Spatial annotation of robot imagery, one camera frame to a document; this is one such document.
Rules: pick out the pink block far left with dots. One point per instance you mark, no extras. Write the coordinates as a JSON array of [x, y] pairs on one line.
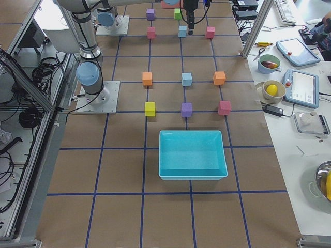
[[151, 32]]

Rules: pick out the yellow block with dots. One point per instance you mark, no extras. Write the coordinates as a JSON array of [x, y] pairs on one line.
[[150, 109]]

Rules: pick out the teach pendant tablet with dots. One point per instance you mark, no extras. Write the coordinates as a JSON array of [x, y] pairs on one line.
[[301, 88], [296, 52]]

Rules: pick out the black power adapter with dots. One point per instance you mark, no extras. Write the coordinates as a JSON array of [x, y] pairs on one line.
[[273, 110]]

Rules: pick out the beige bowl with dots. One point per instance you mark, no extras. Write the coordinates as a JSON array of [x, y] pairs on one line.
[[273, 99]]

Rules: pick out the orange block left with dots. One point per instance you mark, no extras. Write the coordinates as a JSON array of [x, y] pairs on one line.
[[147, 79]]

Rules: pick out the orange block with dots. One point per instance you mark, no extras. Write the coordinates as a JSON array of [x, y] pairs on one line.
[[147, 79], [219, 78]]

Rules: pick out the scissors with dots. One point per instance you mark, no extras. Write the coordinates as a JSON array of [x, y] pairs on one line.
[[261, 50]]

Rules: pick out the pink block far right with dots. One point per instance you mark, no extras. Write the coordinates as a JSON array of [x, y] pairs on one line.
[[210, 32]]

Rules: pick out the pink block near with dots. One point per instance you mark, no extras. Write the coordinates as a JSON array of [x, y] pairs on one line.
[[224, 107]]

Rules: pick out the orange block right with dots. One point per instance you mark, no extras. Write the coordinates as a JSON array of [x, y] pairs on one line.
[[219, 78]]

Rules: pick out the upper teach pendant tablet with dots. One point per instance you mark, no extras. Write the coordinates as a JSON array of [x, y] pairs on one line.
[[296, 52]]

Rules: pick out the aluminium frame post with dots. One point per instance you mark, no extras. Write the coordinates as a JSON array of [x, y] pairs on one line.
[[259, 21]]

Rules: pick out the lower teach pendant tablet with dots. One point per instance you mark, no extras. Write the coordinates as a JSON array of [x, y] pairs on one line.
[[301, 88]]

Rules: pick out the red box far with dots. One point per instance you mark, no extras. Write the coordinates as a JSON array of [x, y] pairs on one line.
[[172, 4]]

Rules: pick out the turquoise plastic tray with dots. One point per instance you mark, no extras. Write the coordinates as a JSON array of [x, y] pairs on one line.
[[191, 155]]

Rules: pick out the steel bowl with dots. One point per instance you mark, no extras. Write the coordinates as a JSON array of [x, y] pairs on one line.
[[322, 177]]

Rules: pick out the purple block near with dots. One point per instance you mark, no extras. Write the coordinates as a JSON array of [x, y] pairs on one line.
[[186, 109]]

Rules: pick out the purple block far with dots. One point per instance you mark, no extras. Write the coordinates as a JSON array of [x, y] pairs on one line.
[[150, 14]]

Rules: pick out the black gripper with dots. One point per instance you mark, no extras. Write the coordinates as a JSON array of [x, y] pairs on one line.
[[189, 5]]

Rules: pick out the green bowl with fruit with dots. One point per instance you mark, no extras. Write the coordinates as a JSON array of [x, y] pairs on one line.
[[268, 64]]

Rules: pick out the purple block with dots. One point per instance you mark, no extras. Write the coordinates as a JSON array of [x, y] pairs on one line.
[[150, 14], [186, 109]]

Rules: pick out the white keyboard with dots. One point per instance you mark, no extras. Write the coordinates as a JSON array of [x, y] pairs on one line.
[[284, 12]]

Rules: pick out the yellow lemon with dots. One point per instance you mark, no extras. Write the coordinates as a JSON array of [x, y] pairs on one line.
[[272, 89]]

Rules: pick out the kitchen scale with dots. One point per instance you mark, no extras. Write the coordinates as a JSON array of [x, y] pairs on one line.
[[311, 123]]

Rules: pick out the green block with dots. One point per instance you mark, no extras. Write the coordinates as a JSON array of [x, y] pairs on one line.
[[177, 14]]

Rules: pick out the light blue block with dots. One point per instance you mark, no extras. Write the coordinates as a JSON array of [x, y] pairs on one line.
[[182, 31], [186, 79]]

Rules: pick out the pink block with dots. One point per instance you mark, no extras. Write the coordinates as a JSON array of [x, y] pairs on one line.
[[151, 32], [210, 32], [224, 107]]

